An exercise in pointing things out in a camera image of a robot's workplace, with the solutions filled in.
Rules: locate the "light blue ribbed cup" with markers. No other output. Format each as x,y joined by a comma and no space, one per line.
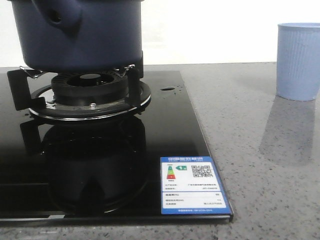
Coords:
298,61

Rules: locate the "dark blue cooking pot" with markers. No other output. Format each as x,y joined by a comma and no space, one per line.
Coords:
78,35

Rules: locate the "black metal pot support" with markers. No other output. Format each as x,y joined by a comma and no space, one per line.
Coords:
41,103

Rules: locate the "blue energy label sticker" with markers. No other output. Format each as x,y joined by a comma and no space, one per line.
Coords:
190,185

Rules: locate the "black gas burner head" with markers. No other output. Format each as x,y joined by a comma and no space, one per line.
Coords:
78,89

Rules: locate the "black glass gas stove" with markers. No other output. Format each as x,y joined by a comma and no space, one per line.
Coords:
102,171

